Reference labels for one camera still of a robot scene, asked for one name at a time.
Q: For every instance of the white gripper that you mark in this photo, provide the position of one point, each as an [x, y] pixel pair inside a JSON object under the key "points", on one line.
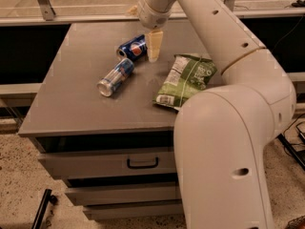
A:
{"points": [[152, 16]]}

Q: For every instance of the blue pepsi can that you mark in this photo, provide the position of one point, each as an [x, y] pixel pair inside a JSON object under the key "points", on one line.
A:
{"points": [[133, 49]]}

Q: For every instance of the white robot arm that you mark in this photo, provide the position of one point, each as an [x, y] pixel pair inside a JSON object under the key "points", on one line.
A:
{"points": [[220, 133]]}

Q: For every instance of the silver blue energy drink can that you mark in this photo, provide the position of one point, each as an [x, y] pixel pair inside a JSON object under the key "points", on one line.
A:
{"points": [[113, 80]]}

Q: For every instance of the green chip bag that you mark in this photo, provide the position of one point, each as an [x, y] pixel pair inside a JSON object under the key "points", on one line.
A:
{"points": [[188, 76]]}

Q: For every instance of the grey drawer cabinet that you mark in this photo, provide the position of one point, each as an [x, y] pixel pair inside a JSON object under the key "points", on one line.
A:
{"points": [[70, 115]]}

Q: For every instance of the grey top drawer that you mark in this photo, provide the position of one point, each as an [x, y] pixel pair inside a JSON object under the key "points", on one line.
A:
{"points": [[106, 163]]}

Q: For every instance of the grey drawer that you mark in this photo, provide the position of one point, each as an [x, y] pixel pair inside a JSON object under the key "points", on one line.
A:
{"points": [[106, 163], [119, 194], [133, 210]]}

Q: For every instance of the grey middle drawer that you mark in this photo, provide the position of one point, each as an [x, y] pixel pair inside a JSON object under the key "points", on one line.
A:
{"points": [[119, 194]]}

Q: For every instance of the black bar on right floor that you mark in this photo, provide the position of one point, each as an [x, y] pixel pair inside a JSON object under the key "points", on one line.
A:
{"points": [[298, 156]]}

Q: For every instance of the grey bottom drawer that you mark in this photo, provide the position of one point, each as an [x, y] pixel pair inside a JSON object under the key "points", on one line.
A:
{"points": [[133, 210]]}

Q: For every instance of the black bar lower left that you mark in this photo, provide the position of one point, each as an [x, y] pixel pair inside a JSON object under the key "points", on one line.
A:
{"points": [[47, 198]]}

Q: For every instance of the left metal window post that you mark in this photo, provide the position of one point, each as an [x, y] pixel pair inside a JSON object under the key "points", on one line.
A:
{"points": [[47, 10]]}

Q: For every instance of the black drawer handle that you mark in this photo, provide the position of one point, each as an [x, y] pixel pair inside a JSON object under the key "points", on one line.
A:
{"points": [[145, 164]]}

